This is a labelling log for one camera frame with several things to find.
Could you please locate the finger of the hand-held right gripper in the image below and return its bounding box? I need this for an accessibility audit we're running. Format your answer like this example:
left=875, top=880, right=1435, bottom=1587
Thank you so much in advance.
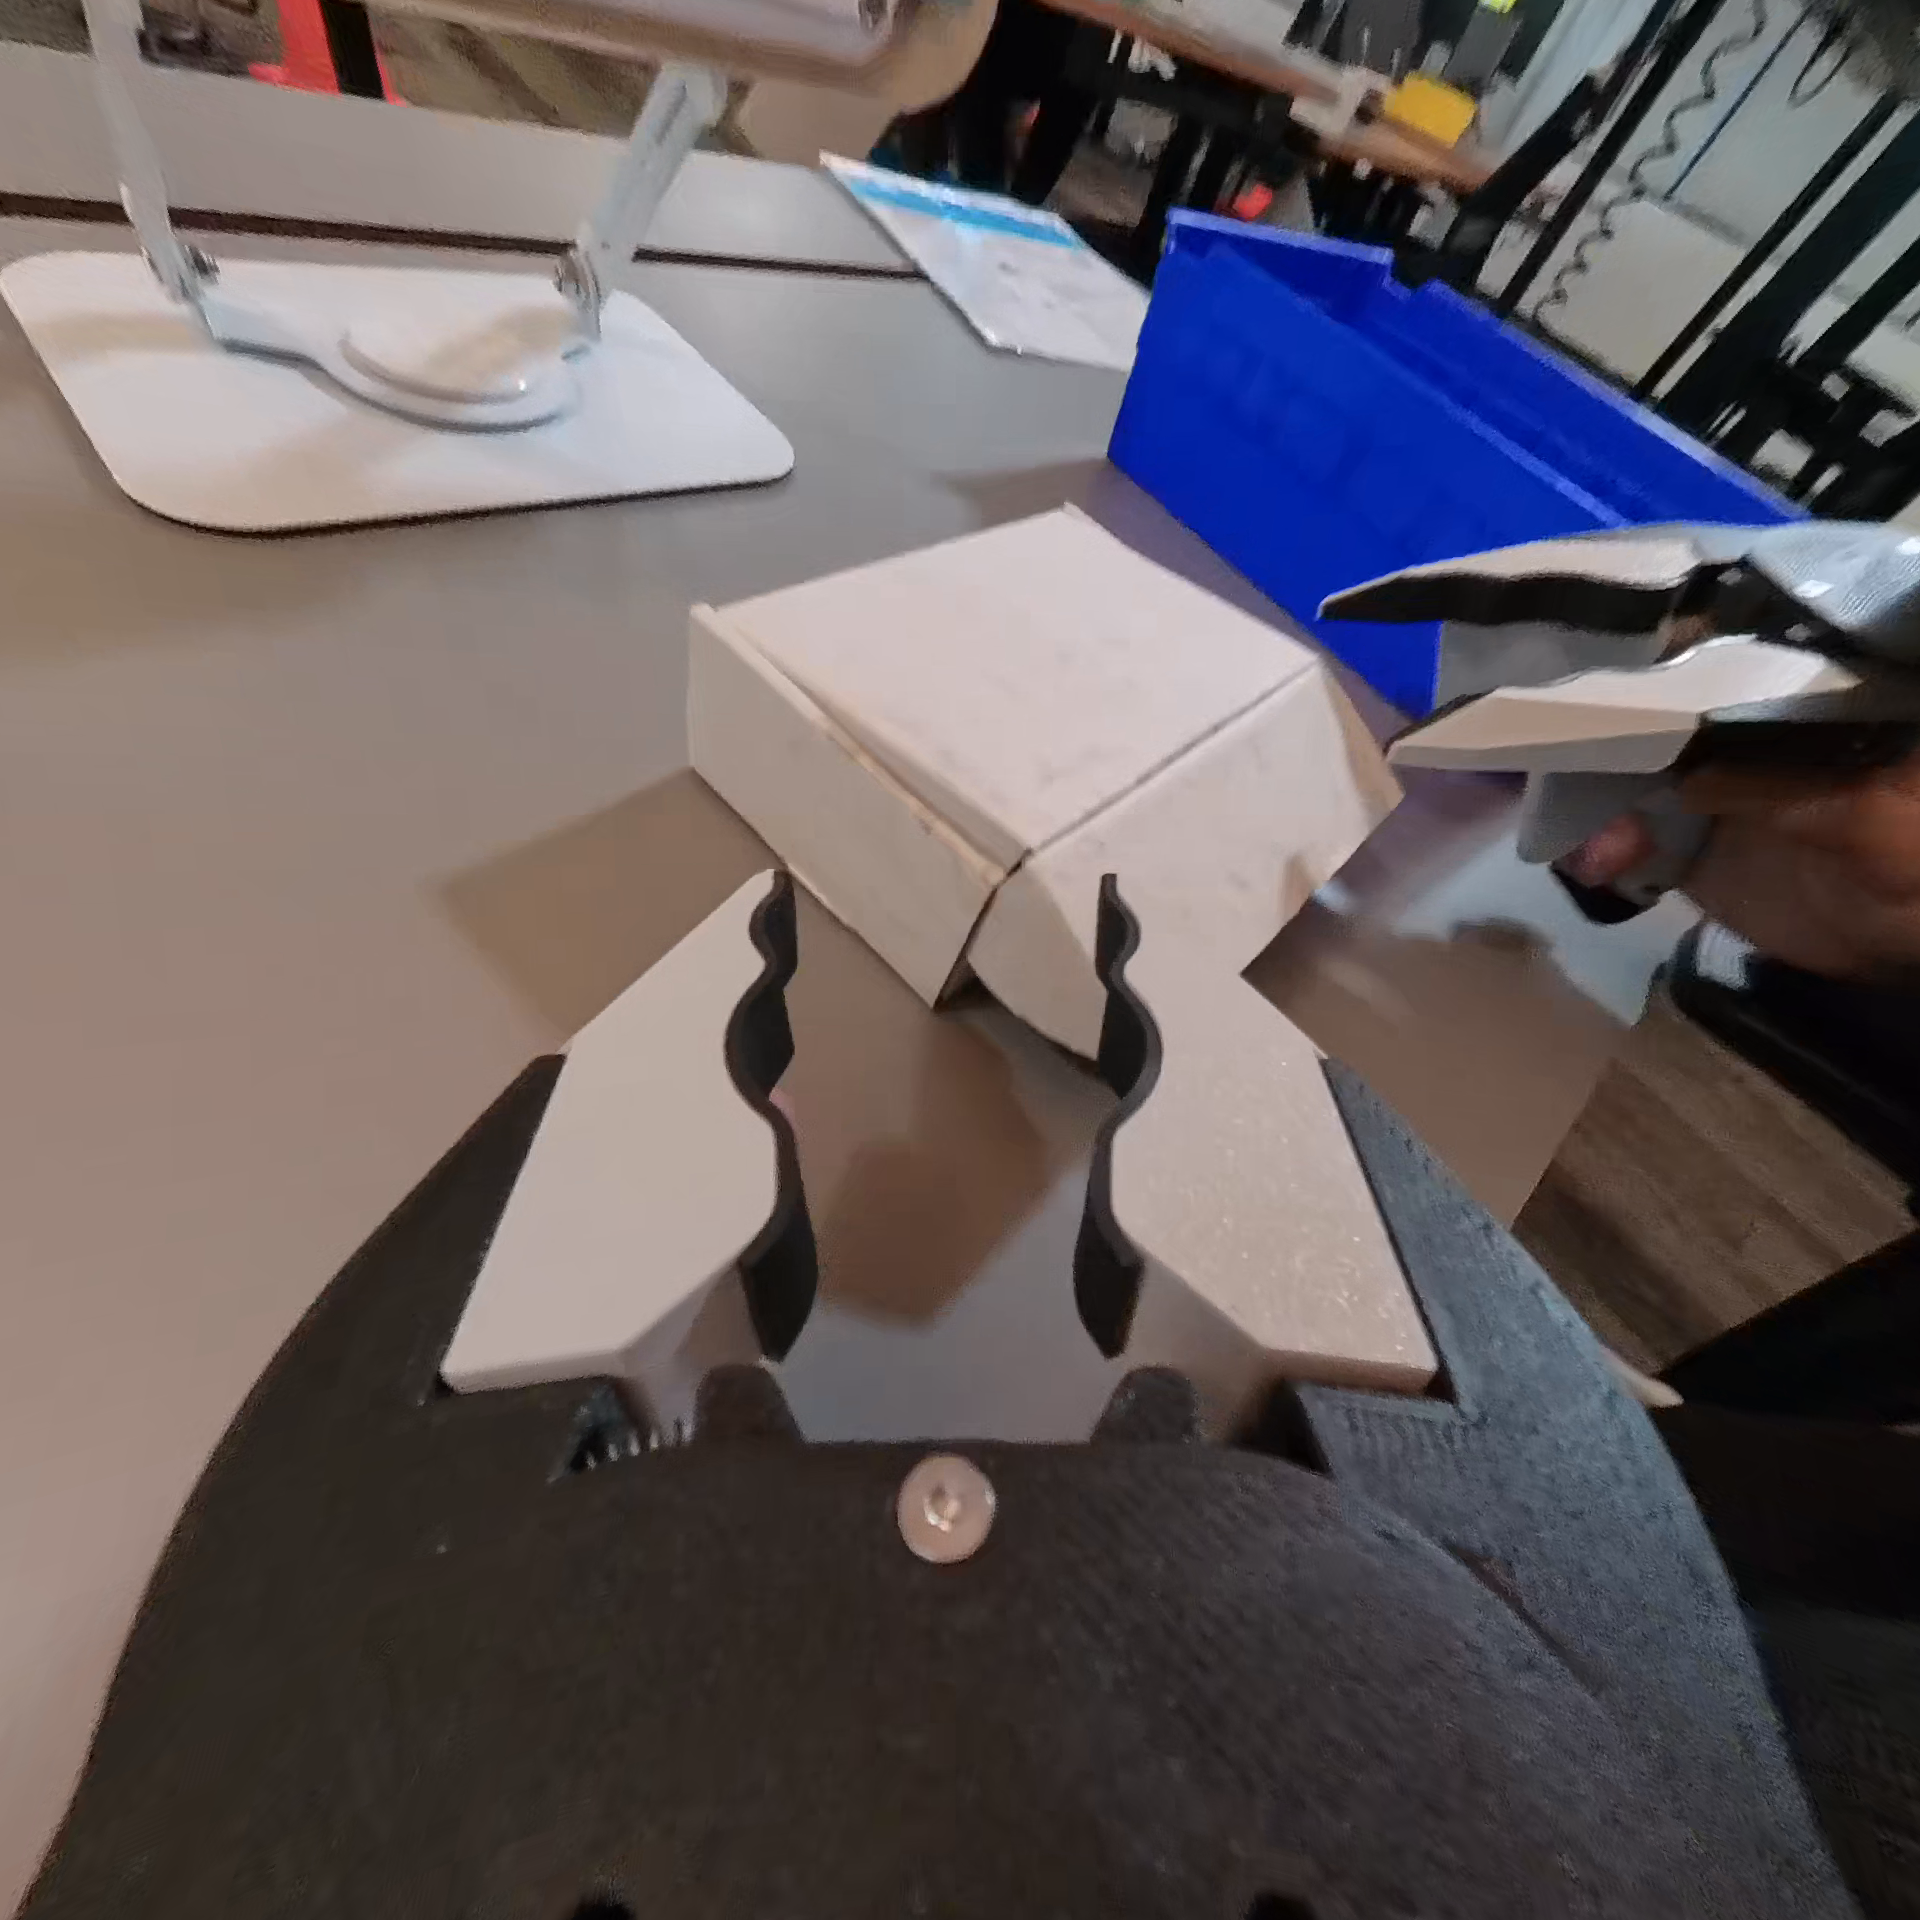
left=1318, top=527, right=1750, bottom=634
left=1388, top=638, right=1864, bottom=776

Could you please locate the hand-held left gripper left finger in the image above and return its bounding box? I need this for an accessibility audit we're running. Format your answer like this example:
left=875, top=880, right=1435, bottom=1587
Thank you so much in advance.
left=439, top=870, right=823, bottom=1394

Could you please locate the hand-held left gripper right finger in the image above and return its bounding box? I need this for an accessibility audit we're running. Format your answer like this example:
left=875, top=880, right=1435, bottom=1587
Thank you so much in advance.
left=1074, top=873, right=1442, bottom=1438

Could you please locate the blue plastic bin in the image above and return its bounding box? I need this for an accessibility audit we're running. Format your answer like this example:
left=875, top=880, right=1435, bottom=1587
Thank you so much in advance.
left=1105, top=212, right=1810, bottom=720

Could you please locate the white cardboard mailer box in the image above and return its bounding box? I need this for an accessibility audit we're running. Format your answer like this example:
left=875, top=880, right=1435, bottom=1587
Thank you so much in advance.
left=686, top=505, right=1404, bottom=1062

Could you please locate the person's right hand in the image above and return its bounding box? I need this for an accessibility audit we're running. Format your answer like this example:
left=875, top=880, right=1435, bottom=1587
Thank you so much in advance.
left=1551, top=737, right=1920, bottom=984

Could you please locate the black metal rack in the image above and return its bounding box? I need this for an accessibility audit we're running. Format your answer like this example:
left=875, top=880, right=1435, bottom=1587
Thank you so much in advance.
left=1438, top=0, right=1920, bottom=520

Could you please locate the background work table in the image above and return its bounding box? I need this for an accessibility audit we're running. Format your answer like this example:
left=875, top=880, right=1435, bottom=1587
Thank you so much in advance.
left=1035, top=0, right=1500, bottom=197

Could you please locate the white leaflet with blue stripe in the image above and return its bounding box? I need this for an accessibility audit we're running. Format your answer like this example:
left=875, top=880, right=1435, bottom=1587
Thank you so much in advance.
left=823, top=154, right=1155, bottom=367

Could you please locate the person's dark clothing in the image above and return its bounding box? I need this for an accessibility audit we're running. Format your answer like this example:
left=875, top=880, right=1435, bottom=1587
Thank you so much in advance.
left=1649, top=1231, right=1920, bottom=1920

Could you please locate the orange cone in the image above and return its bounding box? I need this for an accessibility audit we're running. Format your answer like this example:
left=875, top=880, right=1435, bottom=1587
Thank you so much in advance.
left=245, top=0, right=367, bottom=93

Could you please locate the coiled cable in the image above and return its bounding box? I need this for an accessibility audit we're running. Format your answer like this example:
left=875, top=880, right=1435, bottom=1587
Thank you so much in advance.
left=1543, top=46, right=1729, bottom=324

